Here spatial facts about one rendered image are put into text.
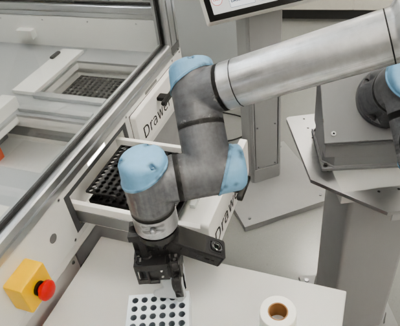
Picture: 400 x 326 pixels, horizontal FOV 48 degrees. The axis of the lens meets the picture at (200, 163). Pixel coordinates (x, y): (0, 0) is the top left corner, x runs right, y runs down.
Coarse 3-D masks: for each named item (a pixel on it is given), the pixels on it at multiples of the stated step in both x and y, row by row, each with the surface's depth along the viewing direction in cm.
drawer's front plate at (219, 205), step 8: (240, 144) 105; (248, 160) 110; (248, 168) 112; (232, 192) 100; (216, 200) 91; (224, 200) 94; (208, 208) 90; (216, 208) 90; (224, 208) 95; (232, 208) 102; (208, 216) 88; (216, 216) 90; (224, 216) 96; (208, 224) 86; (216, 224) 91; (224, 224) 97; (208, 232) 87; (224, 232) 98
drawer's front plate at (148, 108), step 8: (160, 80) 132; (168, 80) 135; (160, 88) 130; (168, 88) 136; (152, 96) 126; (144, 104) 123; (152, 104) 127; (160, 104) 132; (168, 104) 137; (136, 112) 120; (144, 112) 123; (152, 112) 128; (168, 112) 138; (136, 120) 119; (144, 120) 124; (160, 120) 133; (136, 128) 120; (144, 128) 124; (152, 128) 129; (136, 136) 122; (144, 136) 125
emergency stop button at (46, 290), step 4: (48, 280) 85; (44, 284) 84; (48, 284) 84; (52, 284) 85; (40, 288) 83; (44, 288) 83; (48, 288) 84; (52, 288) 85; (40, 292) 83; (44, 292) 83; (48, 292) 84; (52, 292) 85; (40, 296) 83; (44, 296) 83; (48, 296) 84; (44, 300) 84
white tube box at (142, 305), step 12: (132, 300) 90; (144, 300) 91; (156, 300) 91; (168, 300) 89; (132, 312) 88; (144, 312) 88; (156, 312) 88; (168, 312) 87; (180, 312) 87; (132, 324) 86; (144, 324) 86; (156, 324) 86; (168, 324) 86; (180, 324) 87
